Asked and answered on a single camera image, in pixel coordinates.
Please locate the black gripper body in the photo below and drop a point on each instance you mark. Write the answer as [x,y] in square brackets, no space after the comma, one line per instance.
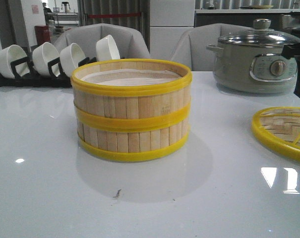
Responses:
[290,23]

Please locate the yellow bamboo steamer lid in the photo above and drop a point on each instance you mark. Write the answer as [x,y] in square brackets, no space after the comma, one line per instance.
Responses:
[278,128]

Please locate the bamboo steamer basket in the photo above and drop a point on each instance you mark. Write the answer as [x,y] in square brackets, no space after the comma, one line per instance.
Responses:
[133,146]
[132,95]

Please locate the glass pot lid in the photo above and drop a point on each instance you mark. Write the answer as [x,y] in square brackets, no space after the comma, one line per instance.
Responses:
[260,36]

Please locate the grey-green electric cooking pot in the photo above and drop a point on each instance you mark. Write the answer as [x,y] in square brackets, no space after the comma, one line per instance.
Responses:
[253,69]

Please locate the grey chair right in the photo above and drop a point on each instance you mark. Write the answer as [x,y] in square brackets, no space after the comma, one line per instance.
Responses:
[191,47]

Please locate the grey chair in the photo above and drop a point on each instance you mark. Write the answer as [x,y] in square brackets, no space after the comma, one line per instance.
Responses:
[130,42]
[191,47]

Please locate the white cabinet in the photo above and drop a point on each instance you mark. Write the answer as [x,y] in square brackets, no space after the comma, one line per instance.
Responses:
[169,19]

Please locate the grey chair left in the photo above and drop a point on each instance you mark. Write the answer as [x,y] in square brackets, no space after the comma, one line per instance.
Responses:
[130,42]

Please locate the white bowl rightmost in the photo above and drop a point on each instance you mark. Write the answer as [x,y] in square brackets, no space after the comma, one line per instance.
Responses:
[106,49]

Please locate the white bowl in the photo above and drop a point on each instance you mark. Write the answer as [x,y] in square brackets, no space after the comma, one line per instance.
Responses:
[106,49]
[70,57]
[8,55]
[42,55]

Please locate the red cabinet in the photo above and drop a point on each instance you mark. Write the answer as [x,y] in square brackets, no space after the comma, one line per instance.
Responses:
[42,34]

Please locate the black bowl rack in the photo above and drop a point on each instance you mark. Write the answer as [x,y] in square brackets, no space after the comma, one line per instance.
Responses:
[57,77]

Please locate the white bowl leftmost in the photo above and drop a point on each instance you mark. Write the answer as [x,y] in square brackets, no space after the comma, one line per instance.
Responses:
[8,55]

